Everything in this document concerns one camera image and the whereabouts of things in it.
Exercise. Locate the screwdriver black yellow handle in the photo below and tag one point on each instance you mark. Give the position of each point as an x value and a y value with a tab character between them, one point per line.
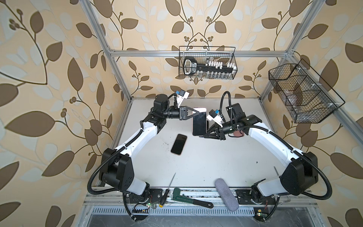
165	195

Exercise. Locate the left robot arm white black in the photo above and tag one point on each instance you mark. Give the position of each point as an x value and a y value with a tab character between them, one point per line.
116	172

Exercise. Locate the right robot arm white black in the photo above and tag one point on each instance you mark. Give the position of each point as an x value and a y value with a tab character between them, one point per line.
301	175

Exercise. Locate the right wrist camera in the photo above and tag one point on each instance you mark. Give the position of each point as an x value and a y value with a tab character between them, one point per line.
215	116

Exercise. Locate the black wire basket right wall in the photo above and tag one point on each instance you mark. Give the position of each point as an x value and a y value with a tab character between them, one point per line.
308	97

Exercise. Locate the green pipe wrench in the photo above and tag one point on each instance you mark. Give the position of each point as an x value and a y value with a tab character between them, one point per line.
182	198

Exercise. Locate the black wire basket wall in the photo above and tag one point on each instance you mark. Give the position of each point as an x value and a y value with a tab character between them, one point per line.
223	53
308	97

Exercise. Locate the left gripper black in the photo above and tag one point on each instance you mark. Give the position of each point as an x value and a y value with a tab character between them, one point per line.
191	109

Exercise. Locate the black wire basket back wall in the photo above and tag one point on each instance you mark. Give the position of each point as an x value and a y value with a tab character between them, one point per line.
223	53

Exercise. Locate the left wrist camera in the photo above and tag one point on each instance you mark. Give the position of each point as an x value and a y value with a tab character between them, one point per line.
182	94

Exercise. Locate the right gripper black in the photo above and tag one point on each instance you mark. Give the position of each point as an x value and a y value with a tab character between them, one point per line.
215	128

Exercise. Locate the grey oblong pouch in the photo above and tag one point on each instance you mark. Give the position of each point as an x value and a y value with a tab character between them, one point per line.
226	195

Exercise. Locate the black socket set rail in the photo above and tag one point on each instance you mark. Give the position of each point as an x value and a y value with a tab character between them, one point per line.
191	66

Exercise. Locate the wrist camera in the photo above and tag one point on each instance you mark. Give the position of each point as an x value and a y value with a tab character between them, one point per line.
215	116
182	94

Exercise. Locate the pink phone case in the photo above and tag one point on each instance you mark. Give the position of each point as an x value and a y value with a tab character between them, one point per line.
236	134

